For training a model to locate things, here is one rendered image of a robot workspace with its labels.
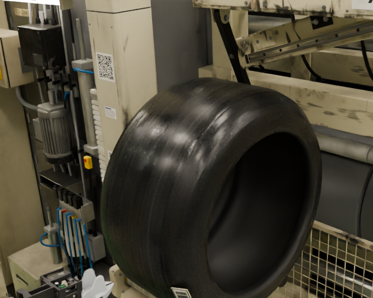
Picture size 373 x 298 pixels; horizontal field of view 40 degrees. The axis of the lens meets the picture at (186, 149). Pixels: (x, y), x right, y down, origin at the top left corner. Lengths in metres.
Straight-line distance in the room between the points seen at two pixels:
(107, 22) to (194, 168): 0.50
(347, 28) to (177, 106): 0.48
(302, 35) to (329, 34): 0.09
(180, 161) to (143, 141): 0.13
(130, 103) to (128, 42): 0.17
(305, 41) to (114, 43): 0.51
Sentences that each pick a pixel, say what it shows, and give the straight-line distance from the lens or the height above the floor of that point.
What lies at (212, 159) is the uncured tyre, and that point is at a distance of 1.07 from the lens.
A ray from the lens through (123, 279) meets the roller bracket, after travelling 1.57.
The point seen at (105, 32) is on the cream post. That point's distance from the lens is 1.39.
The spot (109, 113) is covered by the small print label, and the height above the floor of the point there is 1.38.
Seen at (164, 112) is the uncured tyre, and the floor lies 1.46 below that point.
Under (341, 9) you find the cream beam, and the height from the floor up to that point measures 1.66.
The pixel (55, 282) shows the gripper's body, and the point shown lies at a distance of 1.07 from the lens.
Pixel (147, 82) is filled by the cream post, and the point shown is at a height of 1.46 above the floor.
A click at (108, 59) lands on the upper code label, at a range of 1.40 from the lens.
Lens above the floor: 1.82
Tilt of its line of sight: 22 degrees down
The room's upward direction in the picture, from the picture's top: 3 degrees counter-clockwise
